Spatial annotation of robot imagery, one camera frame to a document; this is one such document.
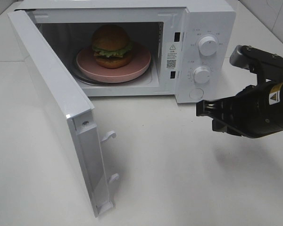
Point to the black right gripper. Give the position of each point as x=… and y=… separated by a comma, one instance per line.
x=244, y=114

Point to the round white door button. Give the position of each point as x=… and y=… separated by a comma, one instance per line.
x=196, y=94

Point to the white timer knob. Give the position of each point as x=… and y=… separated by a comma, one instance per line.
x=201, y=74

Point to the burger with lettuce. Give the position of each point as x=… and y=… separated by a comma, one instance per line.
x=112, y=47

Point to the pink round plate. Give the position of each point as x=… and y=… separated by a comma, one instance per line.
x=137, y=66

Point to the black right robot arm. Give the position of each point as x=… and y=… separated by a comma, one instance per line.
x=275, y=107

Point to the upper white power knob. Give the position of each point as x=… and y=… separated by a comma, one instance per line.
x=207, y=45

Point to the white microwave oven body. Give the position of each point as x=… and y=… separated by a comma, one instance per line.
x=169, y=29

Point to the glass microwave turntable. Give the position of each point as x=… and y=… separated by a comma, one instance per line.
x=145, y=79

